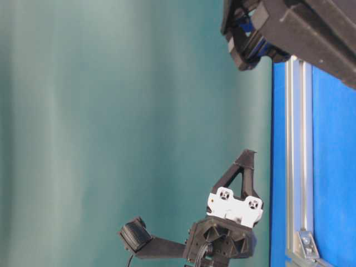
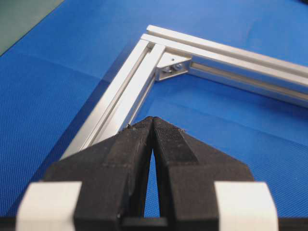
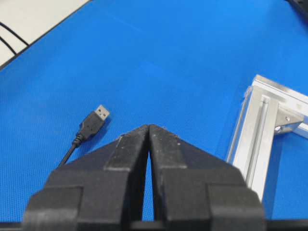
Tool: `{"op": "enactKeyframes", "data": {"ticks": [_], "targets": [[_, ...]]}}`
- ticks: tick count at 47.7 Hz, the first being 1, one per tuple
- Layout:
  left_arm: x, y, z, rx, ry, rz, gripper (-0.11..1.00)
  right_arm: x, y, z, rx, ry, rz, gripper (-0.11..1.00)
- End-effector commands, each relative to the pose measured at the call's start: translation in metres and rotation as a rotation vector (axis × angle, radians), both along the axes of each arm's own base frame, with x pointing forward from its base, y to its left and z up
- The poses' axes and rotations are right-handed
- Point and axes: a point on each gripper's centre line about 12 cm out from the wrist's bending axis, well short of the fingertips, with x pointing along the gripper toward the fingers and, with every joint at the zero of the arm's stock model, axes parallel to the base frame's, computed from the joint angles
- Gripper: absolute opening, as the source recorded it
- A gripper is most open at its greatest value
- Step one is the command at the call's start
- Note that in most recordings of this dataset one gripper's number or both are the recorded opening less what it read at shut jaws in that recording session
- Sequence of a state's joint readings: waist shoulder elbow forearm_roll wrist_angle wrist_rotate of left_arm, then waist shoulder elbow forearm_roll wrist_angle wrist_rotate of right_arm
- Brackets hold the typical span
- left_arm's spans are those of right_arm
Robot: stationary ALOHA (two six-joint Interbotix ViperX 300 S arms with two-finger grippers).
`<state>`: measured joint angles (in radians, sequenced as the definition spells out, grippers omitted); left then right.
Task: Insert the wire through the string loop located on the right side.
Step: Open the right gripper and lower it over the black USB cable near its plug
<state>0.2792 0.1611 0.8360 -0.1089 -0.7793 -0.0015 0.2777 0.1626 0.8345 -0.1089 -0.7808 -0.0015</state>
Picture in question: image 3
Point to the aluminium extrusion frame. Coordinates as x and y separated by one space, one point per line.
268 109

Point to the dark blurred object top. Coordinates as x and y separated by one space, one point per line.
301 6

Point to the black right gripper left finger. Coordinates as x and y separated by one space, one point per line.
100 191

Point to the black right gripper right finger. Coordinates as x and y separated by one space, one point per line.
196 191

